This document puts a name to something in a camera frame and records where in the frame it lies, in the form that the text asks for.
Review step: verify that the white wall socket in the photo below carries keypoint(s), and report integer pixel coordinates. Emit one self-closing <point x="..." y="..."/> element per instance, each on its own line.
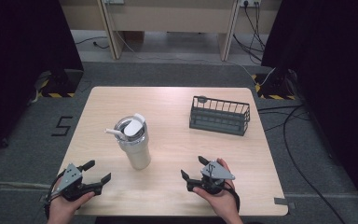
<point x="113" y="1"/>
<point x="250" y="2"/>

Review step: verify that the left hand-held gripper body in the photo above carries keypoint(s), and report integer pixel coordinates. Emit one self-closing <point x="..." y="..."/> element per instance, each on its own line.
<point x="69" y="179"/>

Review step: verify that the person's right hand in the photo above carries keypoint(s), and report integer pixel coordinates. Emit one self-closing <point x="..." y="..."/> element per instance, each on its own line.
<point x="221" y="202"/>

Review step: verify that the beige wooden desk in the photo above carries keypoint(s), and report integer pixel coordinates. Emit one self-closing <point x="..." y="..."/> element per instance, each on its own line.
<point x="171" y="18"/>

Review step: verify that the white tumbler with straw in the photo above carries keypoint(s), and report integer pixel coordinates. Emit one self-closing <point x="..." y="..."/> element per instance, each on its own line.
<point x="134" y="140"/>

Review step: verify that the person's left hand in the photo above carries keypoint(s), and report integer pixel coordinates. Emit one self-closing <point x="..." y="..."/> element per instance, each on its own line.
<point x="64" y="207"/>

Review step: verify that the black stand base striped tape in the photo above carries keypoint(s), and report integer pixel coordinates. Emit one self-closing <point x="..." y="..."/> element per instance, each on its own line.
<point x="275" y="88"/>
<point x="62" y="84"/>

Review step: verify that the black curtain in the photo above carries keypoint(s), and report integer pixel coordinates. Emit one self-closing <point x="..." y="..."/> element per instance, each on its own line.
<point x="332" y="77"/>
<point x="18" y="62"/>

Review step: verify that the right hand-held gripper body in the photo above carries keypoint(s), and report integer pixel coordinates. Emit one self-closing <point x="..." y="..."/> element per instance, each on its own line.
<point x="213" y="178"/>

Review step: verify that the grey tape strip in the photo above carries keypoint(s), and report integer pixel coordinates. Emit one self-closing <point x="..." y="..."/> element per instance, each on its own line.
<point x="284" y="202"/>

